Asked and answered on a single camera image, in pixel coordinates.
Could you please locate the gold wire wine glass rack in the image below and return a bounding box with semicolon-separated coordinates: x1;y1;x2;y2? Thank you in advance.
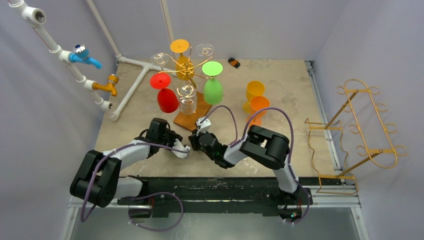
149;43;200;132

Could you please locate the red plastic goblet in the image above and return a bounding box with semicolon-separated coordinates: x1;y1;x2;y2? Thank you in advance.
149;72;179;113

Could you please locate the green plastic cup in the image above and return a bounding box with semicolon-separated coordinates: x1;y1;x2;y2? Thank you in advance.
202;61;224;105

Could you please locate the orange plastic goblet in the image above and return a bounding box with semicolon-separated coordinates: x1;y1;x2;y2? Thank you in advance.
247;96;270;127

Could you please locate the yellow plastic goblet front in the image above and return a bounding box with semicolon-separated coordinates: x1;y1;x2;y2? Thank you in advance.
170;39;195;81

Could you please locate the yellow plastic goblet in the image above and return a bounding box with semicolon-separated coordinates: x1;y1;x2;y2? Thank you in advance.
170;39;195;81
242;80;265;114

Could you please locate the yellow plastic goblet back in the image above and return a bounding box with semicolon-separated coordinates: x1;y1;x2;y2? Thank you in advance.
242;80;265;114

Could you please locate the ribbed clear wine glass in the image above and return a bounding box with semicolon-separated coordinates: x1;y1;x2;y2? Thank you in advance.
195;43;215;66

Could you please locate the gold wall hook rack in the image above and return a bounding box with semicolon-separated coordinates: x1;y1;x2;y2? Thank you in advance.
304;78;408;195

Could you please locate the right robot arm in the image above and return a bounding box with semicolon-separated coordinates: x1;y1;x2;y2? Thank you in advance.
188;125;301;204

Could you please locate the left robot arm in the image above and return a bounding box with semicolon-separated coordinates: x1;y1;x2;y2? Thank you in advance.
69;117;191;208

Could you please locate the orange brass tap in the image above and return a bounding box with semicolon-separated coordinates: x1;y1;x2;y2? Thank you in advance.
92;74;120;97

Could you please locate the black orange hex key set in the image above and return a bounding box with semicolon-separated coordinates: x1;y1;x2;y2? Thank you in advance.
227;57;241;69

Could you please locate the blue tap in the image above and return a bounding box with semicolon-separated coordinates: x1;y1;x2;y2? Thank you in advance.
68;44;103;69

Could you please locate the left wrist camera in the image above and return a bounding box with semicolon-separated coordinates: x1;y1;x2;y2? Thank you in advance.
172;139;191;159

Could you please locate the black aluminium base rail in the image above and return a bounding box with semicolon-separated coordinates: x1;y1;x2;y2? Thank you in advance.
98;177;360;221

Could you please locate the white pvc pipe frame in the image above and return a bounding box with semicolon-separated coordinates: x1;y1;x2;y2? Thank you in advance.
8;0;176;122

